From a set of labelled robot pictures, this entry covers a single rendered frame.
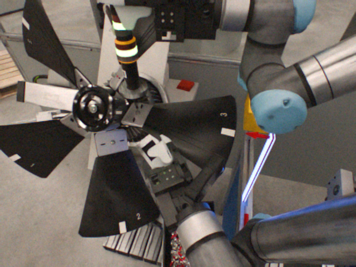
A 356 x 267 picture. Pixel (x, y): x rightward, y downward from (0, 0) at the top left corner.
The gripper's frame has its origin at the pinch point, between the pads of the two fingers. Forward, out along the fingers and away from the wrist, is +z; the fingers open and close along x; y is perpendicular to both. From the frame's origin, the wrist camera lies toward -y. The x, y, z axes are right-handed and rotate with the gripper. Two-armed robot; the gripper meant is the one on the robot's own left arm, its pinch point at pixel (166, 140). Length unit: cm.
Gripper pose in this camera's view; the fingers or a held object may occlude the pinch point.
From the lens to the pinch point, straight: 52.9
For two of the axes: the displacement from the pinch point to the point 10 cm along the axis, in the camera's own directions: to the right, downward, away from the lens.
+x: 1.0, 6.6, 7.4
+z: -3.9, -6.6, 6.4
